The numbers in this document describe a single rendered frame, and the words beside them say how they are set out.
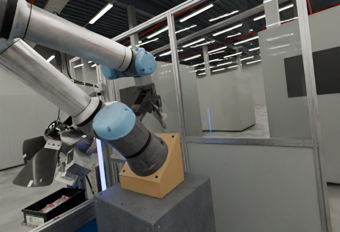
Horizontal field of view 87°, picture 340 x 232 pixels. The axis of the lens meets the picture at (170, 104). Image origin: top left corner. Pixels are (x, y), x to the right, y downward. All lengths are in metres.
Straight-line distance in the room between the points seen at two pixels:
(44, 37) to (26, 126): 6.36
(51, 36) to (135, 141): 0.33
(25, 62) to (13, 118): 6.20
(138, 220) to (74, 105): 0.37
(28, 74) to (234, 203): 1.39
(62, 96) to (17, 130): 6.19
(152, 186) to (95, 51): 0.43
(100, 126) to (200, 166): 1.09
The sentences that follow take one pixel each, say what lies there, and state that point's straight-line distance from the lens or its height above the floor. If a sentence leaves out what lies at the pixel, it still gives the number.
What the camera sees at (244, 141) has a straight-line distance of 1.31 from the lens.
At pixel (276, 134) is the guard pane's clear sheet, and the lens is 1.28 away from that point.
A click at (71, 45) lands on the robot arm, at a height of 1.45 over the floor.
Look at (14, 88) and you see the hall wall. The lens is 13.63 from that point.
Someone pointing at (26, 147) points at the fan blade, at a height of 1.10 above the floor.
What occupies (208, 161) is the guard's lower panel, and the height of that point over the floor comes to 0.82.
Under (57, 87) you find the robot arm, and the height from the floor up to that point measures 1.37.
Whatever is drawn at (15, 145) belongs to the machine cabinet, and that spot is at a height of 0.61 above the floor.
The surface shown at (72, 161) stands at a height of 1.01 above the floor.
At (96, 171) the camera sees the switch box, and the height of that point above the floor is 0.80.
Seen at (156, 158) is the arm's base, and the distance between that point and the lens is 0.60.
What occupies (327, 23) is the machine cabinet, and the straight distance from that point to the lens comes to 3.04.
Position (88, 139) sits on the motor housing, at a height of 1.11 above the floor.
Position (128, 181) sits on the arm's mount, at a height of 1.03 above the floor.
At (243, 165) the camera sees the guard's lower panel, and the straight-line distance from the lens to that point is 1.36.
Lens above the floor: 1.29
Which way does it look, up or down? level
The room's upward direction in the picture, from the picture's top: 7 degrees counter-clockwise
